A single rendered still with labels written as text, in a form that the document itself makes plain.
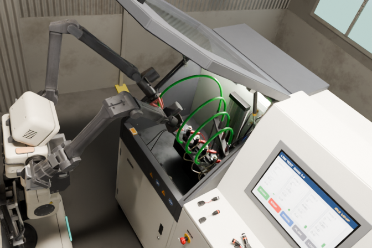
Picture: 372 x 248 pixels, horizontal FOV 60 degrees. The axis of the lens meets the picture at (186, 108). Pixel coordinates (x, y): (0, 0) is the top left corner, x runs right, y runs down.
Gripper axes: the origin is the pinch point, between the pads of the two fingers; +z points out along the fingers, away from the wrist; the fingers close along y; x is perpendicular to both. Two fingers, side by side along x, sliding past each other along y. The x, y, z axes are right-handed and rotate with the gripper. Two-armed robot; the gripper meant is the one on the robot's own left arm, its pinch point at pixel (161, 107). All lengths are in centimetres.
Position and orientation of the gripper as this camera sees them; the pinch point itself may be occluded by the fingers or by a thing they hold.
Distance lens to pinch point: 181.4
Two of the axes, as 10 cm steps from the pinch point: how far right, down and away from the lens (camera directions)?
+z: 5.8, 7.4, 3.4
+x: -8.1, 4.8, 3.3
